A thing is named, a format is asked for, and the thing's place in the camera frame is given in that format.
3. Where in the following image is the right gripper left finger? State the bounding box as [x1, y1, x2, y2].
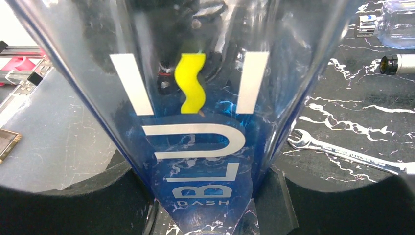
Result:
[0, 162, 154, 235]

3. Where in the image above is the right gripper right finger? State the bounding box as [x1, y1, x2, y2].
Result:
[254, 169, 415, 235]

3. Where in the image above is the clear blue-tinted bottle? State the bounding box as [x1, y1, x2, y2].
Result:
[8, 0, 359, 235]

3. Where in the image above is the blue square bottle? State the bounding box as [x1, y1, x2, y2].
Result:
[354, 0, 415, 49]

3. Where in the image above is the dark wine bottle silver cap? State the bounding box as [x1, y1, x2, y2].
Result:
[379, 54, 415, 75]

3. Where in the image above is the silver wrench left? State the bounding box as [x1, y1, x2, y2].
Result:
[287, 129, 415, 175]

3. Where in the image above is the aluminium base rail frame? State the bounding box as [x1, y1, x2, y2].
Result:
[0, 41, 53, 114]

